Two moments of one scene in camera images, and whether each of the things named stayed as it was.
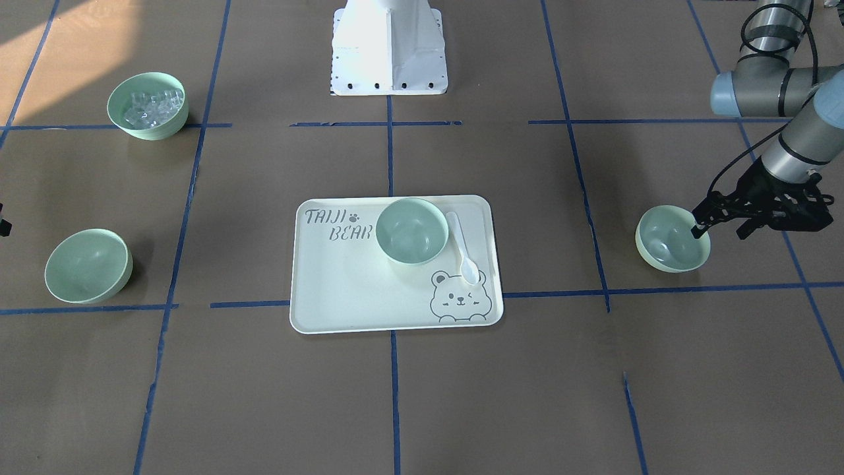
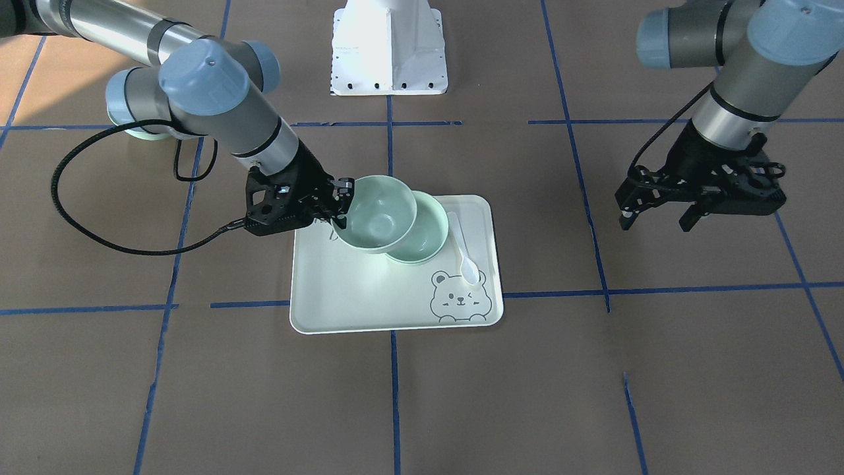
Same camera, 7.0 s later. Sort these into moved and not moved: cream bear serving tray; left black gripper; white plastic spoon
Moved: left black gripper
Not moved: white plastic spoon; cream bear serving tray
